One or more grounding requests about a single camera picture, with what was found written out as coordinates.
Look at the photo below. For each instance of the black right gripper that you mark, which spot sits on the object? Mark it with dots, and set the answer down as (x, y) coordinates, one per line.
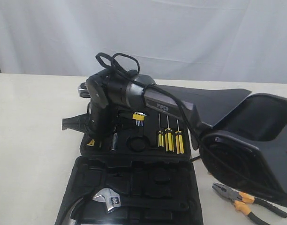
(97, 123)

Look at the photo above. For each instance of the yellow utility knife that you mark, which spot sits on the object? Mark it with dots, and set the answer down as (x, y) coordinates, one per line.
(91, 143)

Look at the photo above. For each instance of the yellow tape measure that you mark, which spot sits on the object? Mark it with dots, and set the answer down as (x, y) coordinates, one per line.
(194, 158)

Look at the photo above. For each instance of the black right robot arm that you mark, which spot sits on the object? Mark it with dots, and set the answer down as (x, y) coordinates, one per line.
(242, 137)

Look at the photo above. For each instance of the black plastic tool case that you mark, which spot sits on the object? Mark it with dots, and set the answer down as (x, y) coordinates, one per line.
(138, 169)

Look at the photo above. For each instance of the yellow hex key set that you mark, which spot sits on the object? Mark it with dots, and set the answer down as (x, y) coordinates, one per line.
(139, 118)

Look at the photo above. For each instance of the left yellow black screwdriver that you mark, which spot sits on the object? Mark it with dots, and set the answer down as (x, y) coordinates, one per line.
(160, 138)

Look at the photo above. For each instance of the yellow black screwdriver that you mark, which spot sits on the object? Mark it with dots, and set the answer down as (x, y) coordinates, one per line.
(179, 139)
(160, 138)
(169, 141)

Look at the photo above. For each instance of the silver adjustable wrench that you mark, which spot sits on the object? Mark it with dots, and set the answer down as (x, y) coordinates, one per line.
(114, 200)

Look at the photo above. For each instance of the middle yellow black screwdriver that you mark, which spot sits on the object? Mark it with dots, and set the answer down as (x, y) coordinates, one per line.
(169, 141)

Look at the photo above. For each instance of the steel claw hammer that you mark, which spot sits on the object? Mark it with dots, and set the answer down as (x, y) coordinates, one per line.
(75, 211)

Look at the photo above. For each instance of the right yellow black screwdriver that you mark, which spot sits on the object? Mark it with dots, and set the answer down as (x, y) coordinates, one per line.
(179, 139)

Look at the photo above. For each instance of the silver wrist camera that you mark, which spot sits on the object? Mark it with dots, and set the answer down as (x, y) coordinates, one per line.
(82, 91)

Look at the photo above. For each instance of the orange handled combination pliers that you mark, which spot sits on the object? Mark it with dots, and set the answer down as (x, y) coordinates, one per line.
(241, 199)

